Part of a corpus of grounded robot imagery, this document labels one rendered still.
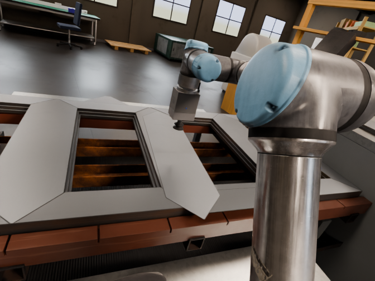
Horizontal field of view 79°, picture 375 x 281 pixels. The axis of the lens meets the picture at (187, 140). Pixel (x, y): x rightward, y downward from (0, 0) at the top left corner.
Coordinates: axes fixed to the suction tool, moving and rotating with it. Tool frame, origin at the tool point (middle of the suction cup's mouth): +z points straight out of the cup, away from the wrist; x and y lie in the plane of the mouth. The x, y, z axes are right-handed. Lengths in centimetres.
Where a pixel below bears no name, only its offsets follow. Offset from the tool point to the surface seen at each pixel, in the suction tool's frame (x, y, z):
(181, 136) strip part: -9.7, -6.6, 9.2
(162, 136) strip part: -9.6, 2.1, 9.2
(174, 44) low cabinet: -686, -219, 36
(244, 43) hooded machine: -378, -270, -25
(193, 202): 30.0, 2.9, 9.4
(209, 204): 31.7, -1.8, 9.4
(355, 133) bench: 16, -79, -10
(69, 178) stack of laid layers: 14.9, 36.6, 10.8
